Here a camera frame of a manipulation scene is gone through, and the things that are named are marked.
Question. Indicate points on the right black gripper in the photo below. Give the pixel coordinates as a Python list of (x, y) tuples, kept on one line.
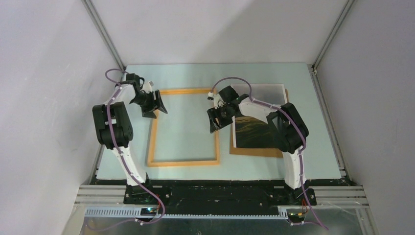
[(213, 114)]

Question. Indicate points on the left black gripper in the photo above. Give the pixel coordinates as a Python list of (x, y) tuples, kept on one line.
[(148, 112)]

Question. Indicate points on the orange wooden picture frame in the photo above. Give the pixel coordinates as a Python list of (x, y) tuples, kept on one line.
[(151, 145)]

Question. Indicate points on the landscape photo print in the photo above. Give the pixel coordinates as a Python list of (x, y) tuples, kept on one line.
[(269, 93)]

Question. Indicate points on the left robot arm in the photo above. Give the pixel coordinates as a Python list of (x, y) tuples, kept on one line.
[(113, 126)]

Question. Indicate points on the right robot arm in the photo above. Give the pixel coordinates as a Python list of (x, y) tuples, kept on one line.
[(285, 123)]

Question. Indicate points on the brown backing board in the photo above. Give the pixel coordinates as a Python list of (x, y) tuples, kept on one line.
[(256, 152)]

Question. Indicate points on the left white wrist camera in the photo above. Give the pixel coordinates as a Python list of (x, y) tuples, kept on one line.
[(148, 87)]

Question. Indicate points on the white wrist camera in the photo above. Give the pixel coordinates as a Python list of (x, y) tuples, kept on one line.
[(215, 98), (148, 87)]

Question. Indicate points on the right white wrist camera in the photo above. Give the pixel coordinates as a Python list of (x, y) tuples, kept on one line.
[(215, 98)]

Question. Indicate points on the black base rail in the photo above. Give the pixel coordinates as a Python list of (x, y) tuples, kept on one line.
[(211, 198)]

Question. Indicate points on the aluminium frame front rail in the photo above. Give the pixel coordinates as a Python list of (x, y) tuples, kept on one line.
[(347, 213)]

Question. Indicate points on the left aluminium corner post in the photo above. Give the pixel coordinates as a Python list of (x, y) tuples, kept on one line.
[(102, 31)]

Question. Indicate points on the aluminium corner post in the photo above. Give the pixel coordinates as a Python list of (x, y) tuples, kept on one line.
[(102, 31), (333, 32)]

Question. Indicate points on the right aluminium corner post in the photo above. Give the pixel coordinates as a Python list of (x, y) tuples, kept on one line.
[(333, 32)]

